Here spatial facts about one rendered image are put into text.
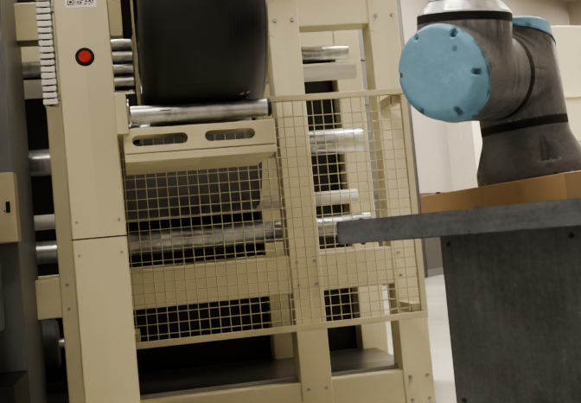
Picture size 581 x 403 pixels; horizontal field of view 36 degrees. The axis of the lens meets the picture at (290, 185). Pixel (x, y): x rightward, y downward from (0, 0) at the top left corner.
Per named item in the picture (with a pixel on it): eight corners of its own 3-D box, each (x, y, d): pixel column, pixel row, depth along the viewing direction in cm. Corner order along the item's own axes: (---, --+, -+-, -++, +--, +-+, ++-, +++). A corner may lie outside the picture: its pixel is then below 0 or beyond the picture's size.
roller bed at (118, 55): (73, 142, 256) (65, 38, 258) (76, 148, 271) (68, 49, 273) (143, 137, 260) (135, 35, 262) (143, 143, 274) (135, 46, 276)
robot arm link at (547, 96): (583, 113, 159) (565, 15, 160) (539, 114, 146) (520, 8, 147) (505, 129, 169) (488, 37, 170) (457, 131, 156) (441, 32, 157)
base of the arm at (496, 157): (607, 166, 159) (597, 111, 159) (560, 173, 144) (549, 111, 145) (509, 182, 171) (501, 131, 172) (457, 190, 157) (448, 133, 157)
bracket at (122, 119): (116, 134, 209) (112, 92, 209) (118, 152, 248) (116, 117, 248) (130, 133, 209) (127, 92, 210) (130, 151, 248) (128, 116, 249)
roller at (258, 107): (125, 121, 212) (124, 104, 214) (126, 129, 217) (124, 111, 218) (272, 111, 219) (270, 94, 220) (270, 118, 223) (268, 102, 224)
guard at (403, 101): (125, 350, 256) (105, 106, 260) (125, 349, 258) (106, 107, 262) (428, 316, 272) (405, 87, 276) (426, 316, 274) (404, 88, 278)
